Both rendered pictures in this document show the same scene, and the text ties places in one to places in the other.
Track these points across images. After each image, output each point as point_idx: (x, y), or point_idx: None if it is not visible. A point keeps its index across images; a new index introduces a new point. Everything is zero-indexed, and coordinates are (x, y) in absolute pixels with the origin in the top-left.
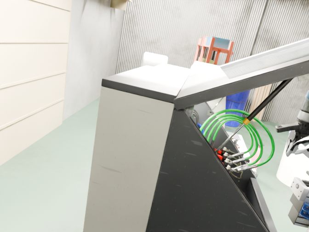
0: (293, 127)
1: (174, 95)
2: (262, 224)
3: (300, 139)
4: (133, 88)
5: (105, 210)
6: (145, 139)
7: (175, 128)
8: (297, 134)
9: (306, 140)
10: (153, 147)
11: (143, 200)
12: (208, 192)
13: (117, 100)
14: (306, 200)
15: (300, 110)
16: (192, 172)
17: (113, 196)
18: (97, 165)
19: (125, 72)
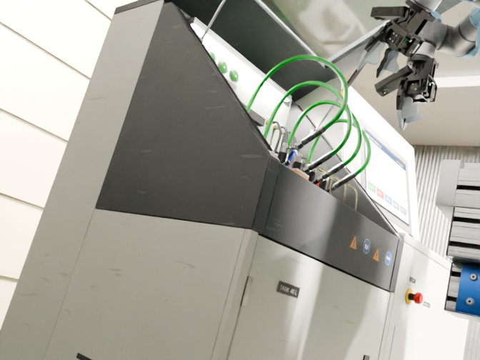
0: (397, 73)
1: None
2: (234, 99)
3: (411, 88)
4: (135, 3)
5: (76, 157)
6: (133, 47)
7: (161, 21)
8: (401, 79)
9: (384, 56)
10: (138, 52)
11: (115, 124)
12: (179, 79)
13: (121, 20)
14: None
15: None
16: (168, 63)
17: (88, 133)
18: (86, 99)
19: None
